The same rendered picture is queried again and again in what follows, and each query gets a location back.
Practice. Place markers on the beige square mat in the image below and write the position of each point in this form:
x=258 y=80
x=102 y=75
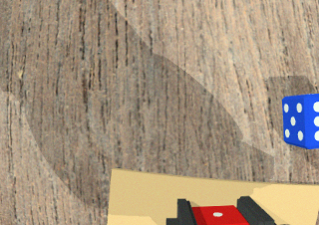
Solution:
x=147 y=198

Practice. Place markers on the blue die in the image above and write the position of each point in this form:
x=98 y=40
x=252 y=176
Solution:
x=301 y=120

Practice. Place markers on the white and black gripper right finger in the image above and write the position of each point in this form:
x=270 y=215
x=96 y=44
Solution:
x=252 y=212

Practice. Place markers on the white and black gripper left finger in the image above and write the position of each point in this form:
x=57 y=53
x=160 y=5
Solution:
x=185 y=214

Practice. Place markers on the red die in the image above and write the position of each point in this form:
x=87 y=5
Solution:
x=218 y=215

